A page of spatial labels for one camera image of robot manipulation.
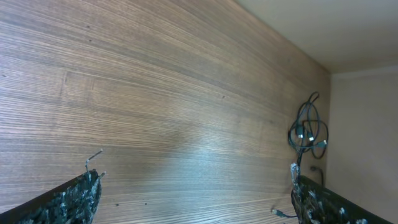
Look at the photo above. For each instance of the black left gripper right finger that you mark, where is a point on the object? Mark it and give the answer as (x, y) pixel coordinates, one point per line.
(315, 204)

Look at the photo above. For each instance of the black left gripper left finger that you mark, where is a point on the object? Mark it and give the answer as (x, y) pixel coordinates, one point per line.
(75, 201)

